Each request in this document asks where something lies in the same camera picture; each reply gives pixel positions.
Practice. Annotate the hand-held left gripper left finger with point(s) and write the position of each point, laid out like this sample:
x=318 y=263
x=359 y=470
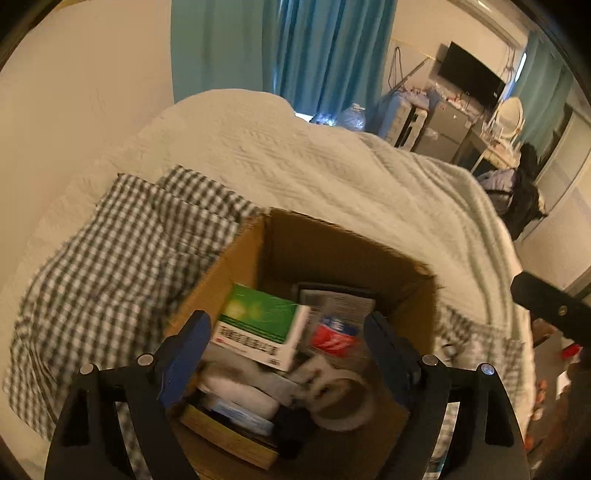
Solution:
x=184 y=360

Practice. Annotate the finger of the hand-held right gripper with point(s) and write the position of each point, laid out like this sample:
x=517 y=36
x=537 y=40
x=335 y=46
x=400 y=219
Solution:
x=549 y=307

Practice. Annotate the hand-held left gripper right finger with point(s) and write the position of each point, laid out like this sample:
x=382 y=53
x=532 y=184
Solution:
x=388 y=355

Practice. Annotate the red white blue packet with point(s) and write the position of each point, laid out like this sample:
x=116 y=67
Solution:
x=337 y=339

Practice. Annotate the white tape roll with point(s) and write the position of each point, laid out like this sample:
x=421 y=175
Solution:
x=355 y=406

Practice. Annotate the white lace-trimmed cloth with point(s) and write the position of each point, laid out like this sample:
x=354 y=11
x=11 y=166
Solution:
x=235 y=392

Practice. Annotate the dark blue white packet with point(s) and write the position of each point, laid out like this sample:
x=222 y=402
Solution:
x=337 y=297

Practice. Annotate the blue pill blister pack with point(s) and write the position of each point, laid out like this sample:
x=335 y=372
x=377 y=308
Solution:
x=240 y=415

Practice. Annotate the green white box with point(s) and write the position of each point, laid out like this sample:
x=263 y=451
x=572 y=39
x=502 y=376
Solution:
x=258 y=327

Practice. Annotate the brown book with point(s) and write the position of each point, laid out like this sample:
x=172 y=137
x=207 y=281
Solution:
x=221 y=438

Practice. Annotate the cardboard box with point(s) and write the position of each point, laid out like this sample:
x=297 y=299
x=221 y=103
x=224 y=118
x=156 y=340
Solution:
x=323 y=249

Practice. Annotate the white sliding wardrobe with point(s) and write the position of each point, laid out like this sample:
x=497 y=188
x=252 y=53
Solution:
x=565 y=194

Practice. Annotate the black clothing pile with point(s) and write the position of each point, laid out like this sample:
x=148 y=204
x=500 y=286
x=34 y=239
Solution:
x=526 y=189

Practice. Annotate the white desk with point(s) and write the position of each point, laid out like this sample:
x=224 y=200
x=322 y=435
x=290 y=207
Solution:
x=489 y=147

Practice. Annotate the white textured blanket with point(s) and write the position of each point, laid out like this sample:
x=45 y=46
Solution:
x=323 y=175

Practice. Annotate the oval white mirror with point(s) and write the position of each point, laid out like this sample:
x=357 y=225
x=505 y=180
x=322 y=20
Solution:
x=511 y=115

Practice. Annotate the small grey fridge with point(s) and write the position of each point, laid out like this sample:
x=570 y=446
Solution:
x=443 y=131

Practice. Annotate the blue curtain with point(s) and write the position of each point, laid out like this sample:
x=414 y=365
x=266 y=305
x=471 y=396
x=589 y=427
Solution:
x=540 y=83
x=300 y=50

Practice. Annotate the blue plastic bag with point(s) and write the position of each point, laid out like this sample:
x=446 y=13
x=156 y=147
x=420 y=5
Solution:
x=353 y=116

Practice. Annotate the black flat television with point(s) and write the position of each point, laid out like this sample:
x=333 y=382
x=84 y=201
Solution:
x=471 y=74

